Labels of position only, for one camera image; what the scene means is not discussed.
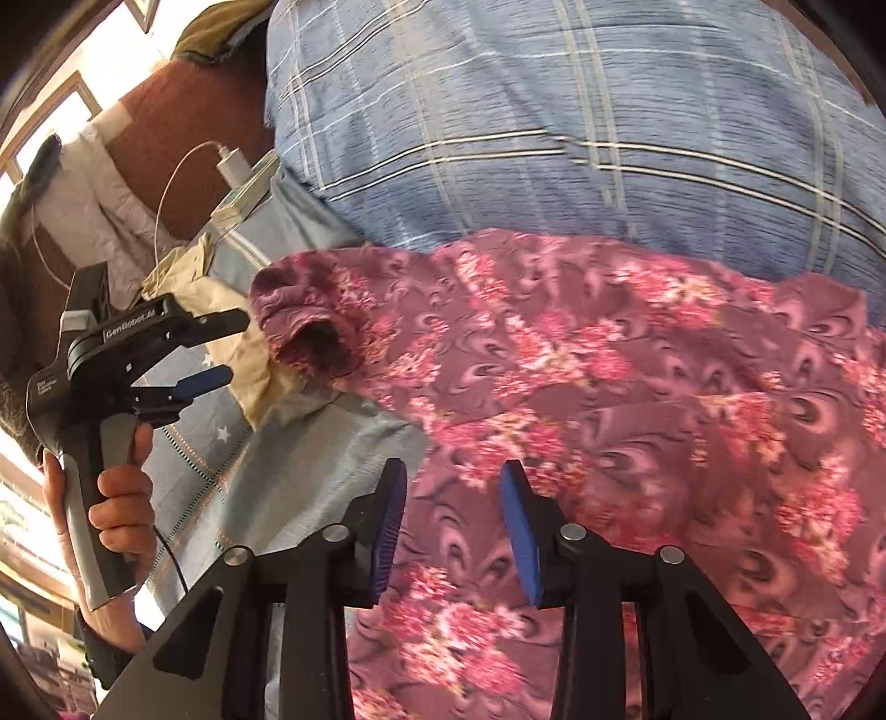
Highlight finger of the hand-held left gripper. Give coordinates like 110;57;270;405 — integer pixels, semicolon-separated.
166;308;250;348
131;367;234;426

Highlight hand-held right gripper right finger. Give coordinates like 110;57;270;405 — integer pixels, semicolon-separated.
499;460;811;720

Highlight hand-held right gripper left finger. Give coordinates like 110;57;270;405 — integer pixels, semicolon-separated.
93;457;409;720

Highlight pink floral garment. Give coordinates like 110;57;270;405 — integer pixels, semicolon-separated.
248;232;886;720

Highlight person's left forearm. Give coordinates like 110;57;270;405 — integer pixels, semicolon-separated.
73;610;145;691

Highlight person's left hand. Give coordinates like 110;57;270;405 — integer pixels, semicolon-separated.
42;424;164;652

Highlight beige cloth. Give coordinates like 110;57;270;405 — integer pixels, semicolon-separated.
142;232;295;431

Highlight grey star-patterned bed sheet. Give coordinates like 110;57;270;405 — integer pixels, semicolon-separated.
135;166;431;628

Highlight white power strip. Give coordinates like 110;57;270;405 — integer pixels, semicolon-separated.
210;153;279;235

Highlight white charger plug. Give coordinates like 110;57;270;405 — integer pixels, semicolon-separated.
217;143;254;189

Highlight white quilted cloth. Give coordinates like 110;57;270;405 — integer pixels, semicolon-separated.
38;130;182;293

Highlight brown headboard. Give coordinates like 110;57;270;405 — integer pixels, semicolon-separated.
28;59;279;333

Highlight dark cloth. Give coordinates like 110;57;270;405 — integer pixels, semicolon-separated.
12;134;65;203

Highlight olive cloth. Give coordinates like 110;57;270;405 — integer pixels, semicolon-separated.
173;0;279;62

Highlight blue plaid quilt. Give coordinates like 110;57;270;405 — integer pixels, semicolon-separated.
265;0;886;326

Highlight white charger cable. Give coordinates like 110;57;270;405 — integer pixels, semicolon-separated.
28;140;231;295

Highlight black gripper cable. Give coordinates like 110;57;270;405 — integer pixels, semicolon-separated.
151;527;189;598

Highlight wooden window frame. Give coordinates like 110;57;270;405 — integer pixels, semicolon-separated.
0;69;106;182

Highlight wooden picture frame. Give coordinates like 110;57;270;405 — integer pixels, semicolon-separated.
123;0;162;33

